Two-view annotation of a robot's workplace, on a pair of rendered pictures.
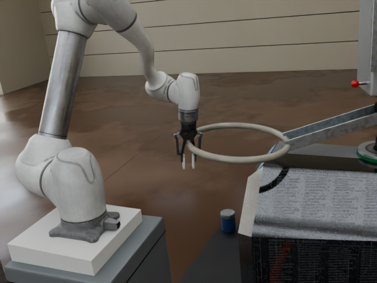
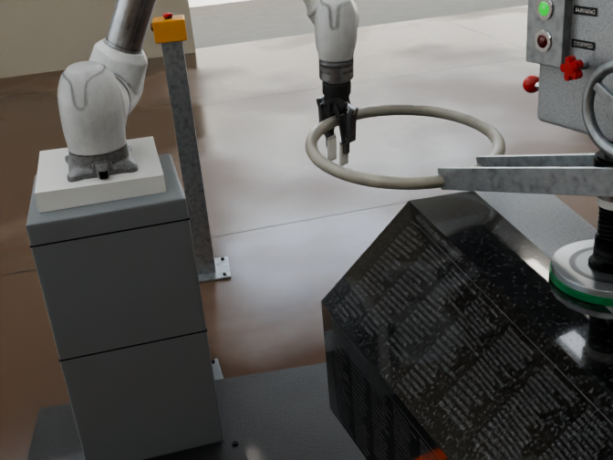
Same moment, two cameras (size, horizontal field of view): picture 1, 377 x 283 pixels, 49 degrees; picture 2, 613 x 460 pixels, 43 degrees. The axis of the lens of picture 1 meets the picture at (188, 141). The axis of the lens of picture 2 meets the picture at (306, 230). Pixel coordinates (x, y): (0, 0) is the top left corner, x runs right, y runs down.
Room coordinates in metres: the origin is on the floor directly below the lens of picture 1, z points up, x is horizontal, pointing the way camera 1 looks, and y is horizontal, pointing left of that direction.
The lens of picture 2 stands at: (0.51, -1.55, 1.52)
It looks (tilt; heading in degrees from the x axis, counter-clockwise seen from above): 25 degrees down; 54
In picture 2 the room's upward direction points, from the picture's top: 5 degrees counter-clockwise
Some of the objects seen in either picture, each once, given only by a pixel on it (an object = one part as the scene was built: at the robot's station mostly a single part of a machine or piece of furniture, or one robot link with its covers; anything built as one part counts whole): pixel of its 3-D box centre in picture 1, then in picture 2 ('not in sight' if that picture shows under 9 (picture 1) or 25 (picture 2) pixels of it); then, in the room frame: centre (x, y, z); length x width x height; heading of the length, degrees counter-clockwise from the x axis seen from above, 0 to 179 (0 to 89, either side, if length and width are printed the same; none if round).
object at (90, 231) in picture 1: (89, 219); (99, 158); (1.24, 0.36, 0.88); 0.22 x 0.18 x 0.06; 70
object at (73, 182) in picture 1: (76, 181); (91, 104); (1.25, 0.38, 1.02); 0.18 x 0.16 x 0.22; 50
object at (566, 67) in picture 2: not in sight; (577, 67); (1.56, -0.85, 1.22); 0.04 x 0.04 x 0.04; 81
